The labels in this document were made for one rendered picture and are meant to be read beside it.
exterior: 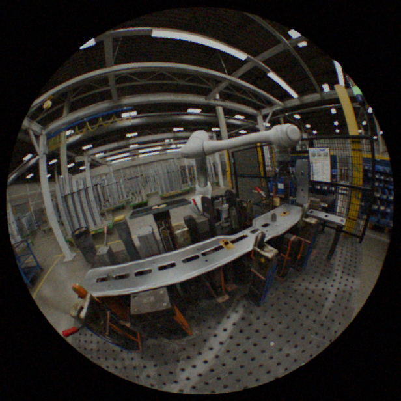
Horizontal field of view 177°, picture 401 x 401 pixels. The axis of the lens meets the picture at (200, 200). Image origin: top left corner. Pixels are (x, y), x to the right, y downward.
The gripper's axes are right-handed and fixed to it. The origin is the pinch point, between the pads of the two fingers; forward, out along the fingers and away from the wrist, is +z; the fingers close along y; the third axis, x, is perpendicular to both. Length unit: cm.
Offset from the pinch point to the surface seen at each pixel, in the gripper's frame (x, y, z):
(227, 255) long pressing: -51, 7, 13
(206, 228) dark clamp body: -49, -15, 10
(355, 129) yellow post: 58, 49, -46
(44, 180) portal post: -355, -216, -94
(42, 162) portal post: -355, -215, -140
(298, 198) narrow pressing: 26.5, -1.8, 9.6
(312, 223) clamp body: -8.3, 23.6, 9.5
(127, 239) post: -94, -30, 10
